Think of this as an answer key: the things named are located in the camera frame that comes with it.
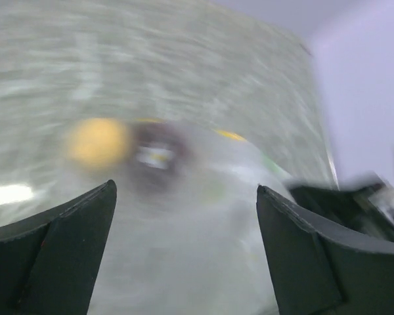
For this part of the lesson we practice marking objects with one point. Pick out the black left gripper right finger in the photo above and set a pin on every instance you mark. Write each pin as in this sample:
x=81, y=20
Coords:
x=318, y=266

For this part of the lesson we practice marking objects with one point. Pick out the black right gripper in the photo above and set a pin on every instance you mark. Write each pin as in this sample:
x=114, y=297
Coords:
x=363, y=207

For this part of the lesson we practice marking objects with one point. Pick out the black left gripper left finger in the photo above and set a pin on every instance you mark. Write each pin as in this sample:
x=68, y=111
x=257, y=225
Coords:
x=49, y=262

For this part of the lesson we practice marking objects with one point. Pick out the clear plastic bag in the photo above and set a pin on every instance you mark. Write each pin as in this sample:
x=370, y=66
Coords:
x=206, y=255

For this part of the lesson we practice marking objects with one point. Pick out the yellow lemon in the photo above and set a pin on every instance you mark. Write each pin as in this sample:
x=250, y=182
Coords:
x=98, y=143

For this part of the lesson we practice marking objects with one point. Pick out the purple fruit in bag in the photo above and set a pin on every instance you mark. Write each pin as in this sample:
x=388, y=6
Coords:
x=159, y=154

